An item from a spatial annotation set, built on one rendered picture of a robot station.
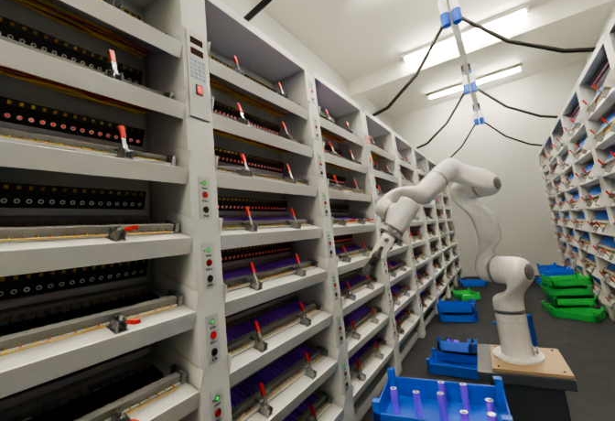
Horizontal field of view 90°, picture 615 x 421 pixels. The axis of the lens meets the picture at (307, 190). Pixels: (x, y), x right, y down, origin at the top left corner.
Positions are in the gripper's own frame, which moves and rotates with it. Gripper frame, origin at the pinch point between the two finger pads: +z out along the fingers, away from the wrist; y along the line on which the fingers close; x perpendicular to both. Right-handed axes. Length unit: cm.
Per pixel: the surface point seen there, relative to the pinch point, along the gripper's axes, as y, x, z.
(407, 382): -15.8, -26.3, 21.6
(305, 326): 6.6, 8.3, 31.7
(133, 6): -50, 109, -26
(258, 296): -19.8, 24.6, 28.3
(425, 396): -16.7, -31.8, 21.8
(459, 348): 98, -73, 3
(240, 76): -31, 74, -30
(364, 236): 85, 11, -21
